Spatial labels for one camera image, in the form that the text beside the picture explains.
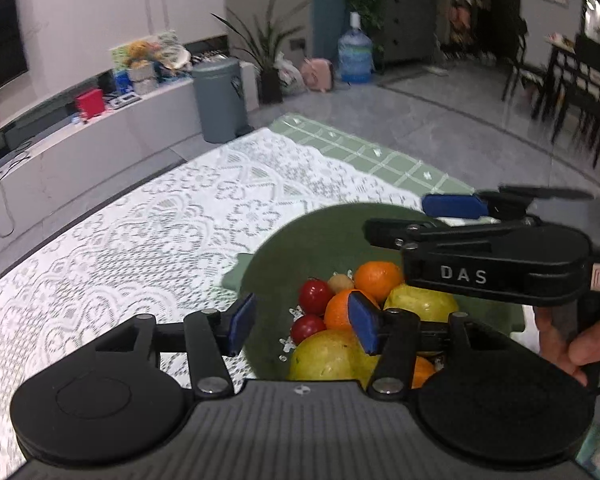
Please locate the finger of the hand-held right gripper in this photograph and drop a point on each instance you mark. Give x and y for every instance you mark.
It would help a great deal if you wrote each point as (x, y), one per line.
(455, 206)
(395, 232)

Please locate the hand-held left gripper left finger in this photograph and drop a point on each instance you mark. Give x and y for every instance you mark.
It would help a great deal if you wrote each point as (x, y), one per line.
(241, 322)

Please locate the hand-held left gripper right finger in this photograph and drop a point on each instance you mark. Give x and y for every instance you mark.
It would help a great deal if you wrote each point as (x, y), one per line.
(362, 322)

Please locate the orange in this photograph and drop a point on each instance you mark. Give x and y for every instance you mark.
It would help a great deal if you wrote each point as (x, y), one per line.
(422, 372)
(377, 280)
(337, 312)

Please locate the brown kiwi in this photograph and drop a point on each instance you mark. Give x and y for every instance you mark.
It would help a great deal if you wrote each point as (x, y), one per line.
(340, 282)

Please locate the yellow-green pear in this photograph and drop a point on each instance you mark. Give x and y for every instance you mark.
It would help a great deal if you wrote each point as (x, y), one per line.
(325, 357)

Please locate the red apple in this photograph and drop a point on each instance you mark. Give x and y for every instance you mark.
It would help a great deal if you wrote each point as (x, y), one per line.
(315, 296)

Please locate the green plastic bowl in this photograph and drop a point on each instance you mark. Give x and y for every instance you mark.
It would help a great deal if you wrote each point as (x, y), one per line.
(300, 250)

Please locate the person's right hand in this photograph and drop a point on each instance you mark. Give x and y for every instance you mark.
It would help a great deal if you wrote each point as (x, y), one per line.
(595, 340)

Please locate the yellow pear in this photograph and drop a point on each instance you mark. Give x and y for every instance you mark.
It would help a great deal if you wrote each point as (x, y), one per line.
(420, 302)

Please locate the green checked tablecloth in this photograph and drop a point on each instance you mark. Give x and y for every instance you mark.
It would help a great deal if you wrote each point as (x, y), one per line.
(360, 155)

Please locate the white lace tablecloth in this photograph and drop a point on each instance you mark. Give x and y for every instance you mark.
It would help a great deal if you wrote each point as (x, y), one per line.
(130, 240)

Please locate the black dining chair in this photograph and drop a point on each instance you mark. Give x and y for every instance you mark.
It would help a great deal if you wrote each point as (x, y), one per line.
(520, 65)

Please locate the dark dining table and chairs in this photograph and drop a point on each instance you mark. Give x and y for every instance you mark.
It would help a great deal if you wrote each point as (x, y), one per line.
(585, 90)

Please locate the pink bag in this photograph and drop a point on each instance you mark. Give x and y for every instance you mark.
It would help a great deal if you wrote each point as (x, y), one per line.
(317, 75)

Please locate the blue water jug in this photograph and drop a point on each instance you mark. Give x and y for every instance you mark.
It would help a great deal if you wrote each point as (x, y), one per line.
(355, 57)

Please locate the white plastic bag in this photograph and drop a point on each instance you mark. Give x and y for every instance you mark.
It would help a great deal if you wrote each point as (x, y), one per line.
(290, 77)

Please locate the dark dining table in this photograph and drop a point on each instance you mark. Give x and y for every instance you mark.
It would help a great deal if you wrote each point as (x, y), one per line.
(562, 47)

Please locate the dark drawer cabinet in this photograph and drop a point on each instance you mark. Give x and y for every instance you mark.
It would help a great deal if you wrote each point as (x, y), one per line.
(407, 20)

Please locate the potted long-leaf plant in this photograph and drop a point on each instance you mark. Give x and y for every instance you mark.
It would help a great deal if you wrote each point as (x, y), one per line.
(267, 60)

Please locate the grey trash bin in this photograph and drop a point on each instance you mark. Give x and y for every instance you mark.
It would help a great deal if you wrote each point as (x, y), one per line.
(220, 100)

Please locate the white marble television console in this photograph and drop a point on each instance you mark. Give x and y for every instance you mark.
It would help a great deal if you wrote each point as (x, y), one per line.
(105, 130)

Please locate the red box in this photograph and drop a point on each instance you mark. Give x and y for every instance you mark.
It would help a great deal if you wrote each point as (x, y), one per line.
(90, 104)

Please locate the brown teddy bear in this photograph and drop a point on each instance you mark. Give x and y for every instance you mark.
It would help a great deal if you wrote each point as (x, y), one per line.
(142, 52)

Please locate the wall outlet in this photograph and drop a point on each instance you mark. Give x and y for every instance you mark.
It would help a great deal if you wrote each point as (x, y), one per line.
(297, 44)

